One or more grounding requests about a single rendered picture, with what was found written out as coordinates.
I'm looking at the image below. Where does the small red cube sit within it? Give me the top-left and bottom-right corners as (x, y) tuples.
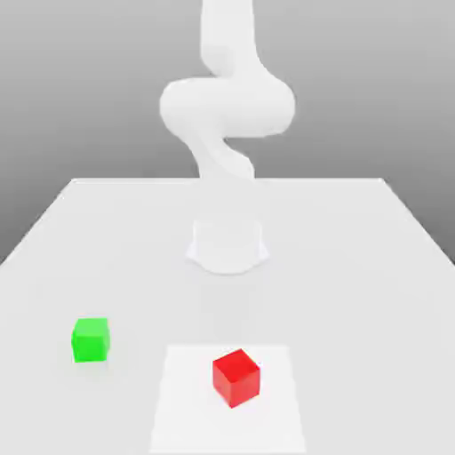
(212, 347), (261, 409)

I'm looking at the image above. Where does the small green cube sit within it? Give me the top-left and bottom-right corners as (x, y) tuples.
(70, 316), (111, 364)

